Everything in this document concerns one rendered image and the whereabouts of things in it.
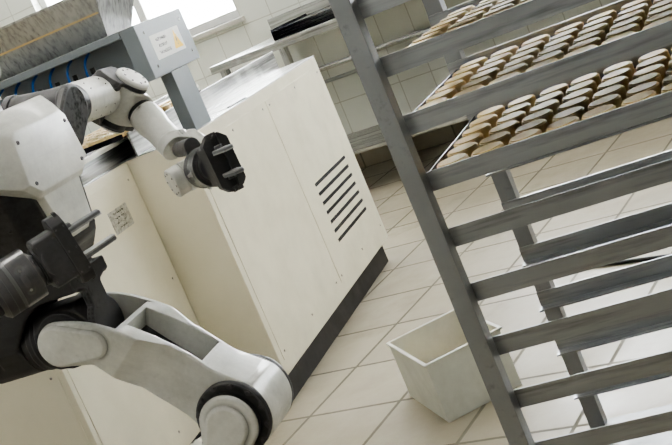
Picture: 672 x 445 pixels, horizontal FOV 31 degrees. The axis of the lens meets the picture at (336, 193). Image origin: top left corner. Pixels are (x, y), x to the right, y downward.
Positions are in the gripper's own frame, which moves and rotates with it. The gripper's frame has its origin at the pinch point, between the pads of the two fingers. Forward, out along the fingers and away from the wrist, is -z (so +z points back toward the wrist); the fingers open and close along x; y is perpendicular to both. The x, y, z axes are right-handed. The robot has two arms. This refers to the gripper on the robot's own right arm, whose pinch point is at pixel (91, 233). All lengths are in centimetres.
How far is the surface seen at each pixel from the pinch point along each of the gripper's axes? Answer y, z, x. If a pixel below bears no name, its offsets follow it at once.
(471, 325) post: -41, -33, -36
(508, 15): -53, -55, 2
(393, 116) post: -41, -38, -3
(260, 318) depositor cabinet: 132, -52, -67
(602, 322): -51, -46, -44
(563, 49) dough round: -44, -67, -9
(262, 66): 224, -126, -17
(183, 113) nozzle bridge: 140, -66, -7
